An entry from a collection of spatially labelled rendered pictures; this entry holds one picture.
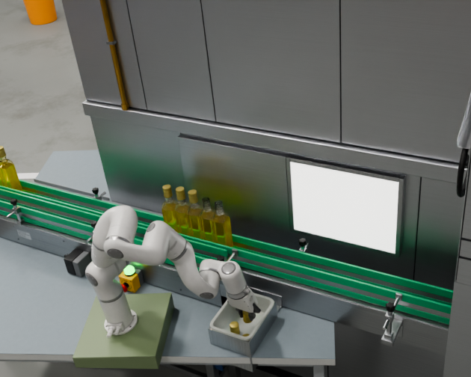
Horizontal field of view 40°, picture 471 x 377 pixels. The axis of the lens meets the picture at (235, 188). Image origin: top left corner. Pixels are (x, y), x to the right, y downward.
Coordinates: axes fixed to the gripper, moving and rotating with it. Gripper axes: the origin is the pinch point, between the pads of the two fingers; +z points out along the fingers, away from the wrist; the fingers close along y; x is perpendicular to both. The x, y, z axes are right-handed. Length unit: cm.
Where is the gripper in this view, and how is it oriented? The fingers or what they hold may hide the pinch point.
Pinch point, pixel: (247, 313)
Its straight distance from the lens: 240.8
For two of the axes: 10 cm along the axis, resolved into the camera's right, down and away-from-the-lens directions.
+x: -4.6, 7.1, -5.3
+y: -8.6, -2.1, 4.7
